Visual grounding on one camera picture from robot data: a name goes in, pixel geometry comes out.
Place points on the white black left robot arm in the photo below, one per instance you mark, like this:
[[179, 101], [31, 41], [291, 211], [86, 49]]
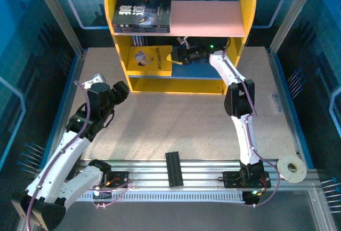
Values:
[[64, 156]]

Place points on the black wolf cover book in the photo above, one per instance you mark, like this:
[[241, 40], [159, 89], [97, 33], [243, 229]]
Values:
[[141, 9]]

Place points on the aluminium rail base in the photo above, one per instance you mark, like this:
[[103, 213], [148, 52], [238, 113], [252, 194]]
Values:
[[205, 167]]

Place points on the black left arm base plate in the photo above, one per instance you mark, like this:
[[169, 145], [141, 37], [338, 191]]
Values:
[[120, 180]]

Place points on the black rail bracket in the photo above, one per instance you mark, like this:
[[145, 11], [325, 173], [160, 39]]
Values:
[[174, 169]]

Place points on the white tape roll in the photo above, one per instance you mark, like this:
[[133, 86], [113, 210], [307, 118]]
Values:
[[283, 173]]

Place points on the aluminium frame post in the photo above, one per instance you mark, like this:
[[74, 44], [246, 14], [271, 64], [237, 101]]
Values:
[[58, 17], [291, 15]]

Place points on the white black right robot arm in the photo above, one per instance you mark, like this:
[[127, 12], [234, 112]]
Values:
[[245, 140]]

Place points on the yellow pink blue bookshelf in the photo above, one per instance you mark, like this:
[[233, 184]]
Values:
[[207, 17]]

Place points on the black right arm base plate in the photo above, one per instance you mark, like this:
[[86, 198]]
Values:
[[230, 180]]

